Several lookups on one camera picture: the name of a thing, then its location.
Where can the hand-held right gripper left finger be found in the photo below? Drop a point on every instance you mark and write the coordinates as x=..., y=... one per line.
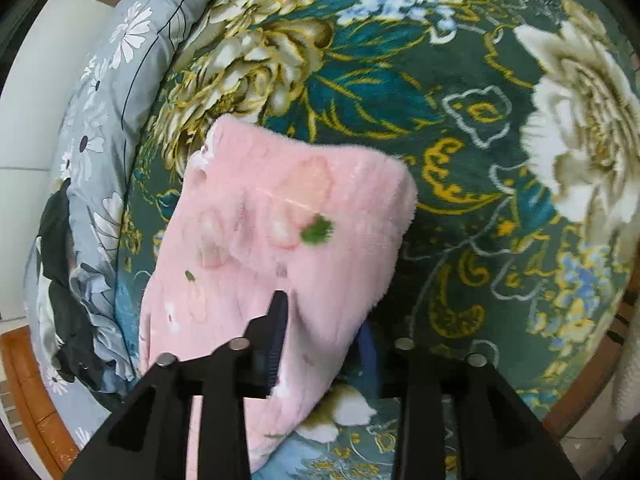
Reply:
x=276, y=345

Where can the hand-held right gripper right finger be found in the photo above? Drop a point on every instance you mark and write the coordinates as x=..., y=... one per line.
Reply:
x=369, y=360

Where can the pink floral fleece garment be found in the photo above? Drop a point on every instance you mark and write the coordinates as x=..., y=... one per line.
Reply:
x=300, y=220

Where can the black garment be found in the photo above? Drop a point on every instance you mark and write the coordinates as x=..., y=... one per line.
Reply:
x=60, y=240

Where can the white fluffy cloth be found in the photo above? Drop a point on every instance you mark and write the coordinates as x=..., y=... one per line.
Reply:
x=627, y=385

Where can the green floral blanket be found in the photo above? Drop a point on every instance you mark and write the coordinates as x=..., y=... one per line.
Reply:
x=400, y=85

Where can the grey daisy print quilt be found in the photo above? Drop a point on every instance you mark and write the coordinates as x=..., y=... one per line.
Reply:
x=100, y=125

